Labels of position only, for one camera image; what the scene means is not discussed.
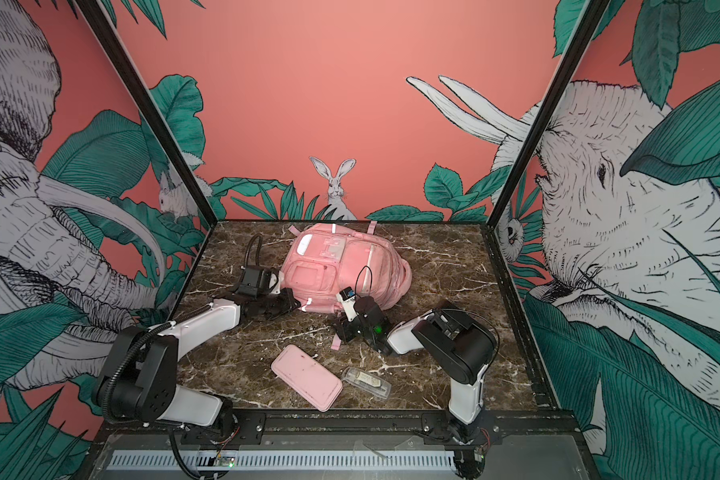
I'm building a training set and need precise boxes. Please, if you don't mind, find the clear plastic eraser box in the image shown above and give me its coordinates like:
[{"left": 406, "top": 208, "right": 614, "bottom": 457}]
[{"left": 342, "top": 367, "right": 391, "bottom": 400}]

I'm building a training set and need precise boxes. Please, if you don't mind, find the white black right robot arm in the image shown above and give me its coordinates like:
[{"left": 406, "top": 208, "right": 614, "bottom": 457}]
[{"left": 333, "top": 300, "right": 498, "bottom": 426}]

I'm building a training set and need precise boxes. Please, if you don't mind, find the black left corner frame post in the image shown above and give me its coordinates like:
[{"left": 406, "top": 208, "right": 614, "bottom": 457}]
[{"left": 75, "top": 0, "right": 218, "bottom": 228}]

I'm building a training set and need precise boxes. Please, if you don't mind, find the black corner frame post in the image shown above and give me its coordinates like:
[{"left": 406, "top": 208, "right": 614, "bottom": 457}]
[
  {"left": 487, "top": 0, "right": 609, "bottom": 228},
  {"left": 75, "top": 0, "right": 218, "bottom": 228}
]

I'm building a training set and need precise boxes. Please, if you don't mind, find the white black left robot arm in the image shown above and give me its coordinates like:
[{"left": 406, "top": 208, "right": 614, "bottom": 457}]
[{"left": 91, "top": 288, "right": 301, "bottom": 427}]

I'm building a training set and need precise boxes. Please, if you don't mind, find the pink student backpack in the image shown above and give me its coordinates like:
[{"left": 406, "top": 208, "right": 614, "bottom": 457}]
[{"left": 278, "top": 224, "right": 412, "bottom": 317}]

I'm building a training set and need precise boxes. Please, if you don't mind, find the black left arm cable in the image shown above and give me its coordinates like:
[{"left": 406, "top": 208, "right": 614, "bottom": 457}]
[{"left": 98, "top": 305, "right": 211, "bottom": 421}]

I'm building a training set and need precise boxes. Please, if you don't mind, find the black front mounting rail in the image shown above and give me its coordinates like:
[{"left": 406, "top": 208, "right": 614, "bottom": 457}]
[{"left": 104, "top": 408, "right": 584, "bottom": 448}]

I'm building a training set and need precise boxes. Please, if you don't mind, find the black right corner frame post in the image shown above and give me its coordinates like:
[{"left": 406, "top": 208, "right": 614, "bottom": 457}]
[{"left": 487, "top": 0, "right": 609, "bottom": 228}]

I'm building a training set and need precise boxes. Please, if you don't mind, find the pink pencil case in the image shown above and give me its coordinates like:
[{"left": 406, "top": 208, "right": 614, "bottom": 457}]
[{"left": 271, "top": 345, "right": 343, "bottom": 412}]

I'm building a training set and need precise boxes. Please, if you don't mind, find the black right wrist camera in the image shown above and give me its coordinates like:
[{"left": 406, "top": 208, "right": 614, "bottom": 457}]
[{"left": 335, "top": 287, "right": 387, "bottom": 332}]

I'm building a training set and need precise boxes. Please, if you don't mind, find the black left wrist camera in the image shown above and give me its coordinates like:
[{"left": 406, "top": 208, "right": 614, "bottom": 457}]
[{"left": 234, "top": 266, "right": 279, "bottom": 298}]

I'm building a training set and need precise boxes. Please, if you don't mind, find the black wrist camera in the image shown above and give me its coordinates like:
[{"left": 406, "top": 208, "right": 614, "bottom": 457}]
[
  {"left": 234, "top": 266, "right": 279, "bottom": 298},
  {"left": 335, "top": 287, "right": 387, "bottom": 332}
]

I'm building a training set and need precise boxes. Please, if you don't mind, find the white ventilation grille strip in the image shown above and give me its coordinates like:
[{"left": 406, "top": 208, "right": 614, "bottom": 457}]
[{"left": 106, "top": 449, "right": 457, "bottom": 472}]

